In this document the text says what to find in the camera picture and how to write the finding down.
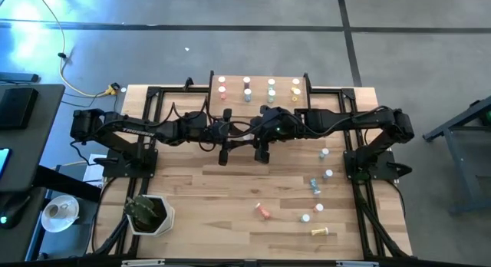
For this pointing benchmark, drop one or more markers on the black flat box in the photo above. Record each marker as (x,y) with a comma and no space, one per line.
(17,107)

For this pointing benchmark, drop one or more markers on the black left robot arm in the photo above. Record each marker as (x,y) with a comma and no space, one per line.
(126,130)

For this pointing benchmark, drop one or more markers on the grey metal table frame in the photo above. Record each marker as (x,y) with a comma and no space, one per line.
(452,152)

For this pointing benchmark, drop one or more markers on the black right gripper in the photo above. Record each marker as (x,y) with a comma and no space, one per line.
(276,125)

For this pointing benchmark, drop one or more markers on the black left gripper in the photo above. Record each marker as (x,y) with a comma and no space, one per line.
(220,132)

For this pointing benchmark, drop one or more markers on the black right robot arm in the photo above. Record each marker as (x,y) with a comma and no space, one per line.
(345,123)

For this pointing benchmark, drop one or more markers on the teal medicine bottle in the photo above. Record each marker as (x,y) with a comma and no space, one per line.
(271,95)
(324,153)
(305,218)
(271,82)

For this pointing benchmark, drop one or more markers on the white paper sheet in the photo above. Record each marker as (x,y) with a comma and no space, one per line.
(94,169)

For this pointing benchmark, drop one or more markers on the white cup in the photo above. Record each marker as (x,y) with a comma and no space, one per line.
(53,210)

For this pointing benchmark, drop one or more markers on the silver metal bracket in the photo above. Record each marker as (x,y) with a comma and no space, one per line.
(356,264)
(142,262)

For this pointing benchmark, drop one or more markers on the green succulent plant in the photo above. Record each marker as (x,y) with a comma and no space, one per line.
(140,211)

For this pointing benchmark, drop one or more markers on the blue medicine bottle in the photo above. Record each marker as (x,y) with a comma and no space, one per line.
(248,94)
(327,173)
(315,186)

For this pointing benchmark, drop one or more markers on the wooden shelf with black legs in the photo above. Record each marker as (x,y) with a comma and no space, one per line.
(236,106)

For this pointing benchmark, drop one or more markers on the pink medicine bottle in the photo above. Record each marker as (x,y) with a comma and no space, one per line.
(318,208)
(262,211)
(221,80)
(222,91)

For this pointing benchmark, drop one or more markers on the yellow medicine bottle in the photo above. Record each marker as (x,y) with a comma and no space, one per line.
(319,231)
(295,82)
(247,136)
(295,93)

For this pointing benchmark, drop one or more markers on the dark grey desk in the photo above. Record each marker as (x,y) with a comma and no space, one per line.
(34,152)

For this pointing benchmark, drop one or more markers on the black computer mouse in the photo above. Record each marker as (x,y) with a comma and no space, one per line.
(11,213)

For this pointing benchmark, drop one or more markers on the black aluminium table frame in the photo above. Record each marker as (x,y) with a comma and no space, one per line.
(135,205)

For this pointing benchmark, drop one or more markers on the white hexagonal planter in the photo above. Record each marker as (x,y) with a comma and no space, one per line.
(166,221)

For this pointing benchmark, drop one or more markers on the phone with lit screen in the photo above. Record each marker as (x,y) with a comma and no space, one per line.
(3,161)

